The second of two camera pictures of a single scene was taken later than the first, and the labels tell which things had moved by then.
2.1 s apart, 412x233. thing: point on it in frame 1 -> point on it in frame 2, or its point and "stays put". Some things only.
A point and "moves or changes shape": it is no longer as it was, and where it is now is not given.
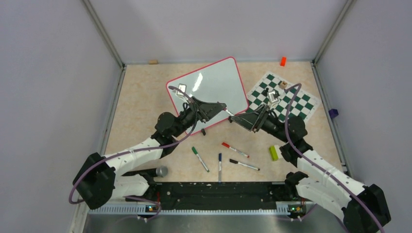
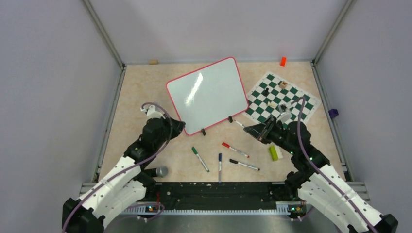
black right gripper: [251, 121] -> [261, 131]
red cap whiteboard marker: [228, 146] stays put
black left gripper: [204, 113] -> [178, 126]
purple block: [333, 113] stays put
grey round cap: [161, 171] stays put
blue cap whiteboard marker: [220, 158] stays put
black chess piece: [265, 92] stays put
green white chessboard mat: [303, 106] stays put
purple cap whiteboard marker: [228, 112] moves or changes shape
